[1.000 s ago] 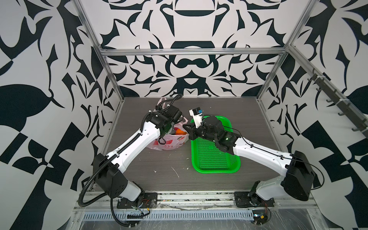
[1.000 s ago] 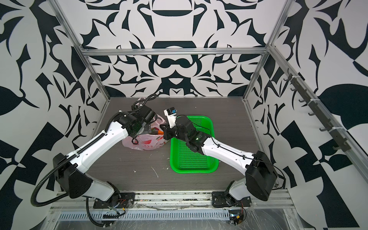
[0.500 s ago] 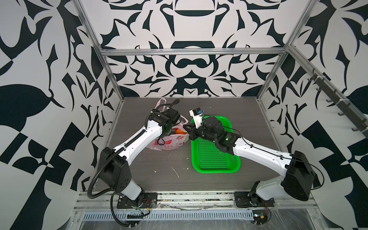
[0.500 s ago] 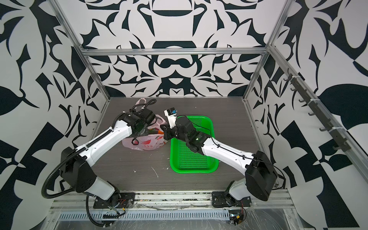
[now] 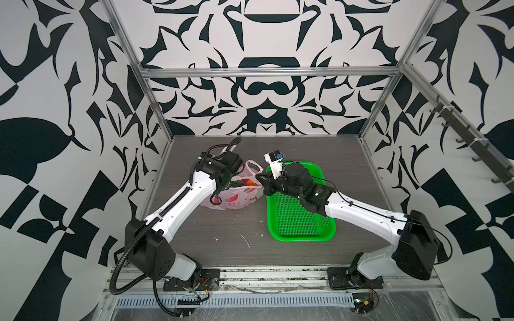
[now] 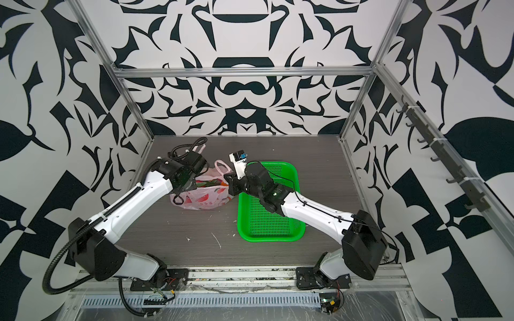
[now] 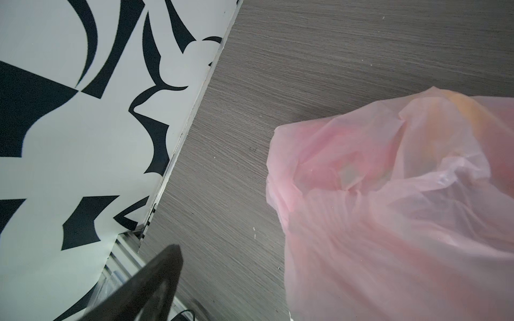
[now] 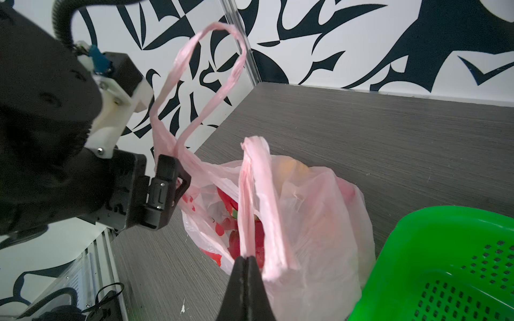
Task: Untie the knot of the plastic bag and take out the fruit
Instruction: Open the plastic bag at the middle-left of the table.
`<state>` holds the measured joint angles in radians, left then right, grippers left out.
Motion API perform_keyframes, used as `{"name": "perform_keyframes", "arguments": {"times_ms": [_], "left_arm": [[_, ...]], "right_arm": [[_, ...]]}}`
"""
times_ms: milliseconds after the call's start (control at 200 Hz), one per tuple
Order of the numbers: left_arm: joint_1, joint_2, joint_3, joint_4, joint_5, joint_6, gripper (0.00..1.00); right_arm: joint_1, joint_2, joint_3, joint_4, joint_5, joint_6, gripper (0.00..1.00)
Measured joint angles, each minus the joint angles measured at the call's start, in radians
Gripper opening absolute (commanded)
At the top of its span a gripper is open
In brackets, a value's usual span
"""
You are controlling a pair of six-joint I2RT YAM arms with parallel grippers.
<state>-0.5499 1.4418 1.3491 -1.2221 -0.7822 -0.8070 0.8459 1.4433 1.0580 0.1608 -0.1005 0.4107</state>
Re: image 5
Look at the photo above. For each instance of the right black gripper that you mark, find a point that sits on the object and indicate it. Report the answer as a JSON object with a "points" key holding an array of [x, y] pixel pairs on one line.
{"points": [[268, 182]]}

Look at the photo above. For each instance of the pink plastic bag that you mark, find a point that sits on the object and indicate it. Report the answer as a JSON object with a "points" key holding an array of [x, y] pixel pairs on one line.
{"points": [[238, 196]]}

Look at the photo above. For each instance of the green plastic basket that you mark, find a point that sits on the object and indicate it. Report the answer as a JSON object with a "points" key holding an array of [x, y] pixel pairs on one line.
{"points": [[289, 221]]}

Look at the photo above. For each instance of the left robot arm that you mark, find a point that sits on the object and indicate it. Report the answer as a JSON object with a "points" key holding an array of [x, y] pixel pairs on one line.
{"points": [[147, 241]]}

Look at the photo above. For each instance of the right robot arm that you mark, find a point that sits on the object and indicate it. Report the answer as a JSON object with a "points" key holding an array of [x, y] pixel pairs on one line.
{"points": [[413, 244]]}

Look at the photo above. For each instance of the orange fruit in bag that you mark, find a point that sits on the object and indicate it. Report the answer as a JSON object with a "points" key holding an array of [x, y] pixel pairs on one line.
{"points": [[249, 182]]}

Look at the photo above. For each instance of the small circuit board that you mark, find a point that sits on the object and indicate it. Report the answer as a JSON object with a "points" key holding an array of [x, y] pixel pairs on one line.
{"points": [[365, 303]]}

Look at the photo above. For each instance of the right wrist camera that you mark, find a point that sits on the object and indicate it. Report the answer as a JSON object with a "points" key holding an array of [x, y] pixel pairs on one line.
{"points": [[275, 161]]}

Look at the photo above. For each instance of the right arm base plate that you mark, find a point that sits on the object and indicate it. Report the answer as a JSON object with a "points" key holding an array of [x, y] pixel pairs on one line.
{"points": [[347, 279]]}

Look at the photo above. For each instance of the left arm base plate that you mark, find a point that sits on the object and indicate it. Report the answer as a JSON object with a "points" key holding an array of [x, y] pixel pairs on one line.
{"points": [[204, 279]]}

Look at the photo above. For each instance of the white slotted cable duct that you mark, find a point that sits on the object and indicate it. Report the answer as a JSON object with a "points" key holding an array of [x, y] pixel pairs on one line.
{"points": [[275, 300]]}

